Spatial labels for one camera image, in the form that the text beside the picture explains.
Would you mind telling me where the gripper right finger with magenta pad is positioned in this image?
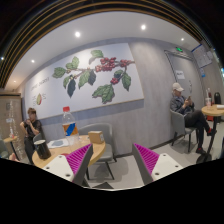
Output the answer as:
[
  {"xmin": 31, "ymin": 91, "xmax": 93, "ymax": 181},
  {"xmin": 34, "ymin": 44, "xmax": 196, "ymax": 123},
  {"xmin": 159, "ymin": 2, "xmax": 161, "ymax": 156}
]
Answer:
[{"xmin": 132, "ymin": 143, "xmax": 182, "ymax": 185}]

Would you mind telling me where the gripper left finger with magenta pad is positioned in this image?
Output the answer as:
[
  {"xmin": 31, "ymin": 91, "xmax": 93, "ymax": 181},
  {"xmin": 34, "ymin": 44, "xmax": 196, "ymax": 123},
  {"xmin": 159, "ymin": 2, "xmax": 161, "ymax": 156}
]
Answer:
[{"xmin": 43, "ymin": 153, "xmax": 90, "ymax": 186}]

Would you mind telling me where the round wooden table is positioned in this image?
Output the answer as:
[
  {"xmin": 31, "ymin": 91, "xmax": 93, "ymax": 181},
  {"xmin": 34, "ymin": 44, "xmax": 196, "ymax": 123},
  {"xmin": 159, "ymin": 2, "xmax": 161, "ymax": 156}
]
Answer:
[
  {"xmin": 32, "ymin": 135, "xmax": 106, "ymax": 168},
  {"xmin": 196, "ymin": 104, "xmax": 224, "ymax": 164}
]

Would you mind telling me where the white paper on table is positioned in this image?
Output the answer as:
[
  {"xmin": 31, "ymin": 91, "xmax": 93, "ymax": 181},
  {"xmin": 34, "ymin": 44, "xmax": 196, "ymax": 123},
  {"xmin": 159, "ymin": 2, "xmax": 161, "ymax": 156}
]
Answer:
[{"xmin": 47, "ymin": 138, "xmax": 69, "ymax": 149}]

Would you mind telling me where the black cup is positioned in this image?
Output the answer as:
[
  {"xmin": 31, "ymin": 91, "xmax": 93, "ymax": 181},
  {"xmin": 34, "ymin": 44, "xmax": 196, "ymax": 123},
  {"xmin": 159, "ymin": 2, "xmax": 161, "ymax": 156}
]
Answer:
[{"xmin": 34, "ymin": 140, "xmax": 51, "ymax": 159}]

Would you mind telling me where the grey armchair behind table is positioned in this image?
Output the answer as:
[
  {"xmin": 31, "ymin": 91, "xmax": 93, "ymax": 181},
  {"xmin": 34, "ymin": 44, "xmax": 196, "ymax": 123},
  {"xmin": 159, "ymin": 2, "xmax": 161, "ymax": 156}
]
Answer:
[{"xmin": 79, "ymin": 123, "xmax": 116, "ymax": 177}]

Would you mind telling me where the small cardboard box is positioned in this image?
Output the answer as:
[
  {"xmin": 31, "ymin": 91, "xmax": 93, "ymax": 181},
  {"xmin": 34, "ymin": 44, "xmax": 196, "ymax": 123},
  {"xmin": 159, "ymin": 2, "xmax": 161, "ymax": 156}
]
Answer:
[{"xmin": 88, "ymin": 131, "xmax": 104, "ymax": 144}]

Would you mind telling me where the clear plastic bottle red cap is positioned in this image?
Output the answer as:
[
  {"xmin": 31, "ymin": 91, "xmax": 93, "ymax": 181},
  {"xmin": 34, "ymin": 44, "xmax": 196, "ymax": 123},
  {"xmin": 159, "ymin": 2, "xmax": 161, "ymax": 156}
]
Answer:
[{"xmin": 62, "ymin": 106, "xmax": 79, "ymax": 146}]

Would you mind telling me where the seated person in black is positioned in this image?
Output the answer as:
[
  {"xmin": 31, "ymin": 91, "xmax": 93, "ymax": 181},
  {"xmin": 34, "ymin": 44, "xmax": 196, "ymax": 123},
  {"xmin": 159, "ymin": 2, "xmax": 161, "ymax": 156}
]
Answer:
[{"xmin": 20, "ymin": 108, "xmax": 42, "ymax": 163}]

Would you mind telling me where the seated man with white cap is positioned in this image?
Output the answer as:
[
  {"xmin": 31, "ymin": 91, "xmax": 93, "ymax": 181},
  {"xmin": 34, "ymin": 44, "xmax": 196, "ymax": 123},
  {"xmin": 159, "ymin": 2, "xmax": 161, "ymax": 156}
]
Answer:
[{"xmin": 170, "ymin": 83, "xmax": 215, "ymax": 154}]

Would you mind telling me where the small round table left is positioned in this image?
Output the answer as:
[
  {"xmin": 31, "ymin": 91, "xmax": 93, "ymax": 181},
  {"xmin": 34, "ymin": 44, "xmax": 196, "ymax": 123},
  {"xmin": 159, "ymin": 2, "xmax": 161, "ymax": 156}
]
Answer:
[{"xmin": 3, "ymin": 136, "xmax": 19, "ymax": 160}]

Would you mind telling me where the round wooden table right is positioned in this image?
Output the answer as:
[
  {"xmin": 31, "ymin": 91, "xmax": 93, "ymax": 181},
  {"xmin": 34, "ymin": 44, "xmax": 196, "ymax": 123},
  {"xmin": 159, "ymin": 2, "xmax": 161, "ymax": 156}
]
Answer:
[{"xmin": 196, "ymin": 104, "xmax": 224, "ymax": 164}]

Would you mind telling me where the plastic cup with drink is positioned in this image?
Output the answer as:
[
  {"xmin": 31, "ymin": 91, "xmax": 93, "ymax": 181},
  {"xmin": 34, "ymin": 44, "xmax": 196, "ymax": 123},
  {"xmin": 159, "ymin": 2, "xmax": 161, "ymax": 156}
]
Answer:
[{"xmin": 205, "ymin": 97, "xmax": 212, "ymax": 107}]

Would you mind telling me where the black thermos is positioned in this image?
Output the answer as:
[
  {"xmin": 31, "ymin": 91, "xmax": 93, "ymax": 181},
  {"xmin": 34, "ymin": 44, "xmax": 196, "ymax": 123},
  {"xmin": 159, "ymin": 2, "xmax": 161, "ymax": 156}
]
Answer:
[{"xmin": 214, "ymin": 92, "xmax": 221, "ymax": 105}]

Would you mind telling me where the white notice on door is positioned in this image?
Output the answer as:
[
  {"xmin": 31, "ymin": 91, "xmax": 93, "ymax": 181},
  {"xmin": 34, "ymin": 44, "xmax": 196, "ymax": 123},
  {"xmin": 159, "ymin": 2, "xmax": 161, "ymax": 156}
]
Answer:
[{"xmin": 175, "ymin": 70, "xmax": 185, "ymax": 80}]

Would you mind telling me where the grey door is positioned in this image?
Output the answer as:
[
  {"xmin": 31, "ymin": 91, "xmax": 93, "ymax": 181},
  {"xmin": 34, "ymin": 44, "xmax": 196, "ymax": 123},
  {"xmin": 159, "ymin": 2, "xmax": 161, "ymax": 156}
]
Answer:
[{"xmin": 165, "ymin": 51, "xmax": 204, "ymax": 109}]

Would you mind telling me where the green exit sign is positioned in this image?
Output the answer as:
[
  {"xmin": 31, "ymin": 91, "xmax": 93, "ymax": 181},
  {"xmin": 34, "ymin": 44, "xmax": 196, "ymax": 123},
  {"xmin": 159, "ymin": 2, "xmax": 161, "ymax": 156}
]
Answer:
[{"xmin": 176, "ymin": 47, "xmax": 183, "ymax": 52}]

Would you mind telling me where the grey chair by wall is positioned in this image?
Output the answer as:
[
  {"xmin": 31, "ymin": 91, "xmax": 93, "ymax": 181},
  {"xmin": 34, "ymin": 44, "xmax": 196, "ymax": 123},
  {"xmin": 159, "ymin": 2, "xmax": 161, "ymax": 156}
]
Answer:
[{"xmin": 171, "ymin": 111, "xmax": 197, "ymax": 142}]

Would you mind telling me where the coffee plant wall mural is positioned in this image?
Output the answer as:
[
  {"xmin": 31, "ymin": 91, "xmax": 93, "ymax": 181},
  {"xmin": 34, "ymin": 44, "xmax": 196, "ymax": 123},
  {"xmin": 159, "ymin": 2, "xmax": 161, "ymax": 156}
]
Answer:
[{"xmin": 24, "ymin": 43, "xmax": 144, "ymax": 119}]

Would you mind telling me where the notice board on wall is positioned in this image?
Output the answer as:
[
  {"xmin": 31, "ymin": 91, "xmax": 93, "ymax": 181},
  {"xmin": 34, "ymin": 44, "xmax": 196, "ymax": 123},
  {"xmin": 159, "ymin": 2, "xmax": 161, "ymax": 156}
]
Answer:
[{"xmin": 192, "ymin": 44, "xmax": 212, "ymax": 68}]

